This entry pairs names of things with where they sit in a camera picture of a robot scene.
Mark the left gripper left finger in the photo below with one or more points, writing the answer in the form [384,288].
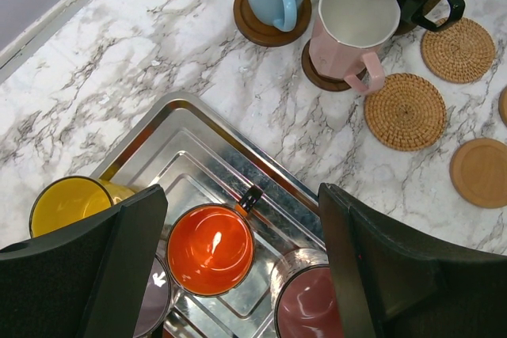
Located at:
[86,279]

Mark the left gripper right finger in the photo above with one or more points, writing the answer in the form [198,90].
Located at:
[392,280]

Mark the black mug white inside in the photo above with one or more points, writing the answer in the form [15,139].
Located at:
[414,12]

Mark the white mug pink handle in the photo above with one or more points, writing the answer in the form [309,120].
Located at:
[347,37]

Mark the dusty pink mug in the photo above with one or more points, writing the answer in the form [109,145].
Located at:
[303,297]

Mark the woven rattan coaster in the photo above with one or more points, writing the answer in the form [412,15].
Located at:
[460,54]
[407,114]

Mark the dark walnut coaster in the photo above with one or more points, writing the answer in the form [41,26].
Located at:
[334,67]

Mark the brown ringed wooden coaster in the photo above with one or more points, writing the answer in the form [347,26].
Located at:
[266,35]

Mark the light wood round coaster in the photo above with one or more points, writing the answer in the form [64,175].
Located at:
[478,172]

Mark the light wood grooved coaster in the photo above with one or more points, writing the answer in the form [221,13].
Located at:
[502,106]

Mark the lilac mug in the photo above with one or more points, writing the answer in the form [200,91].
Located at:
[156,300]

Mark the yellow mug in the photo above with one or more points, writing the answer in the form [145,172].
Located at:
[71,199]

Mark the orange mug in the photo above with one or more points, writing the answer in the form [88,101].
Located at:
[211,247]

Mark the stainless steel tray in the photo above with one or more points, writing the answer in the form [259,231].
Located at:
[197,157]

